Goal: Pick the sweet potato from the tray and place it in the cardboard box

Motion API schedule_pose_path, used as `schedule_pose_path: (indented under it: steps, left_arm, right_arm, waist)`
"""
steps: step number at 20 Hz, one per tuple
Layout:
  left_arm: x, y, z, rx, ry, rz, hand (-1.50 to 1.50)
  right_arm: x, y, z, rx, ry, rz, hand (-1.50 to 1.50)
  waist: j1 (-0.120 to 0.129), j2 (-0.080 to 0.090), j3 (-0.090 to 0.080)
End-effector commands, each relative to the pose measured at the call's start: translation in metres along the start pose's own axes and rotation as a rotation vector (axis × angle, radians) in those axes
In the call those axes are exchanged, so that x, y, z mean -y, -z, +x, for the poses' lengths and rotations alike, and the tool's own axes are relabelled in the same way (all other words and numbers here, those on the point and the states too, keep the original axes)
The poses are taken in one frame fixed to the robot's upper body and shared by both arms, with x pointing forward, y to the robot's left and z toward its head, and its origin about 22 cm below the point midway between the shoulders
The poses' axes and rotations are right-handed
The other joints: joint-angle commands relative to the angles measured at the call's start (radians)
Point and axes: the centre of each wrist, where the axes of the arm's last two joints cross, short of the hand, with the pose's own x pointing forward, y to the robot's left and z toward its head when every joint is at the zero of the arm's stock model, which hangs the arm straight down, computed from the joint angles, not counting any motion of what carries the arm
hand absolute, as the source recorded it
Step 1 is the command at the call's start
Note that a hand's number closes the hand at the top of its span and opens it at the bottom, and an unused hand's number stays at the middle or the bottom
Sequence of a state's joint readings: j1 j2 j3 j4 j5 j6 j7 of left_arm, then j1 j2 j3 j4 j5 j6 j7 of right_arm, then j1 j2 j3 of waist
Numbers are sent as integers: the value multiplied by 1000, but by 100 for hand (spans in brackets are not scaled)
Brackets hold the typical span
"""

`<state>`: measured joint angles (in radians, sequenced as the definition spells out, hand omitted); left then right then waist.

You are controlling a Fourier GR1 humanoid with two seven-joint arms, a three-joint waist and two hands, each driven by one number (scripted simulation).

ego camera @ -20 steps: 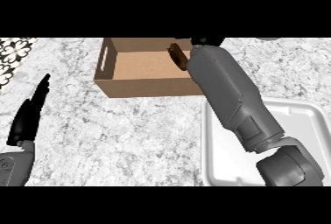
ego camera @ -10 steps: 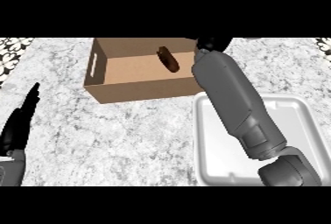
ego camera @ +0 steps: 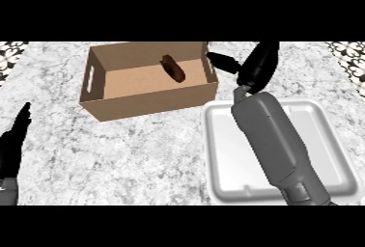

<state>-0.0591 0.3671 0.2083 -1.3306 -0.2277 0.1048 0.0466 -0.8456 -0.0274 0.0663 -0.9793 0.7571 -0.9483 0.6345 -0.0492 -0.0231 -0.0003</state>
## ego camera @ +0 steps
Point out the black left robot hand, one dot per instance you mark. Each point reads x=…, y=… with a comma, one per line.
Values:
x=14, y=144

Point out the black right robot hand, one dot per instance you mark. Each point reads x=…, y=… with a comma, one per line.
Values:
x=259, y=66

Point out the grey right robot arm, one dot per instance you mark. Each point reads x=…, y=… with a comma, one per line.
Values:
x=271, y=138

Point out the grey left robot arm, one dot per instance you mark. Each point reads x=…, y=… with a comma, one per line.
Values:
x=8, y=191

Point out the brown sweet potato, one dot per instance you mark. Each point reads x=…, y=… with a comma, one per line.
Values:
x=173, y=69

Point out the brown cardboard box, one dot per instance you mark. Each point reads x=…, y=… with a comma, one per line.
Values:
x=142, y=99

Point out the white plastic tray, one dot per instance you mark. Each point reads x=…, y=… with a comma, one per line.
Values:
x=224, y=154

